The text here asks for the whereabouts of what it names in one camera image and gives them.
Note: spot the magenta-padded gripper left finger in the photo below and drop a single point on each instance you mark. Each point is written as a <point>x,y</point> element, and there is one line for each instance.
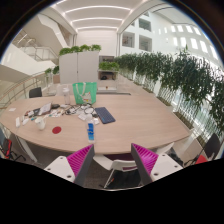
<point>80,160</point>

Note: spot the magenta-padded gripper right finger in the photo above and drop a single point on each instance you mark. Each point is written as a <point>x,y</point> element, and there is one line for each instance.
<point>145,159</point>

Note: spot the clear blue-labelled water bottle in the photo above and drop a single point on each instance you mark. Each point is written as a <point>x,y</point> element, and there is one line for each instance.
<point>90,133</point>

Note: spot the white chair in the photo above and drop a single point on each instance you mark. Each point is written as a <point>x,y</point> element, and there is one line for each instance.
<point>116,164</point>

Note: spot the flat round red coaster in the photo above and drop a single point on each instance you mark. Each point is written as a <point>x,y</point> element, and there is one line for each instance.
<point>56,130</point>

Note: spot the white packet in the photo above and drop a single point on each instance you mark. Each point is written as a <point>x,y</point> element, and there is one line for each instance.
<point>96,121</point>

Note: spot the small white box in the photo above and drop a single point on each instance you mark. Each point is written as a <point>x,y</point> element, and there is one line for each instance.
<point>84,117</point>

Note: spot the colourful sticker sheet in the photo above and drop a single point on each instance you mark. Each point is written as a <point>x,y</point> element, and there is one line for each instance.
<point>56,113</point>

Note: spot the white cup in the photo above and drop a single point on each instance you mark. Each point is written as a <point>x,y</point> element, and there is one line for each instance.
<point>40,124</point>

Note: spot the small black block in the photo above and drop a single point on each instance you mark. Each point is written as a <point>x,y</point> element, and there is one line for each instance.
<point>55,106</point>

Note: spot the open paper booklet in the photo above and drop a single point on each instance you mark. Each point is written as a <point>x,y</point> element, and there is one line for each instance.
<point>44,108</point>

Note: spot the black chair with red seat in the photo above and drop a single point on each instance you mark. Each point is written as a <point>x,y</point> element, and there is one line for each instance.
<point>208,150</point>

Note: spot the clear pump bottle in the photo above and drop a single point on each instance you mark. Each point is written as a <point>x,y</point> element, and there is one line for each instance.
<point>66,96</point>

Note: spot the green tote bag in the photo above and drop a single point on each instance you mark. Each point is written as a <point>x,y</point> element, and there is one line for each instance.
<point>85,94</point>

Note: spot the white computer mouse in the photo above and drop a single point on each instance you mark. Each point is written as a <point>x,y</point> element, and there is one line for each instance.
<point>25,121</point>

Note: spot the white power strip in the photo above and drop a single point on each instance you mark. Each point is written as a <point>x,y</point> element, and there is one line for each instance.
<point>17,122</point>

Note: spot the red and black chair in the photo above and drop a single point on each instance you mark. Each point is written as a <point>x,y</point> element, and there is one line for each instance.
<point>6,146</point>

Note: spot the white paper slip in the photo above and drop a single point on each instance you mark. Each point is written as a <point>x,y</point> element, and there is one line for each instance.
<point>12,109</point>

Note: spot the wooden handrail glass railing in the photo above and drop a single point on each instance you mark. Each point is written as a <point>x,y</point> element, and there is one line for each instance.
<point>23,87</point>

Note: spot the row of green plants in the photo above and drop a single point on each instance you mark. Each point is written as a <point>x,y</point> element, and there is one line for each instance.
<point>186,76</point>

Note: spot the shelf unit with plants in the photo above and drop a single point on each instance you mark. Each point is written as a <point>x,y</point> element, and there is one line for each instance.
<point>108,71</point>

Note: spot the white cabinet topped with plants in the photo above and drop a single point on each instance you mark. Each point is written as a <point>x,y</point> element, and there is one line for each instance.
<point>79,66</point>

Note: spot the white staircase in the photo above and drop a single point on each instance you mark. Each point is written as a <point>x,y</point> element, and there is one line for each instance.
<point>50,36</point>

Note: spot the ceiling light strips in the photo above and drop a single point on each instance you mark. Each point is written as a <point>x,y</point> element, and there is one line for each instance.
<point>96,18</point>

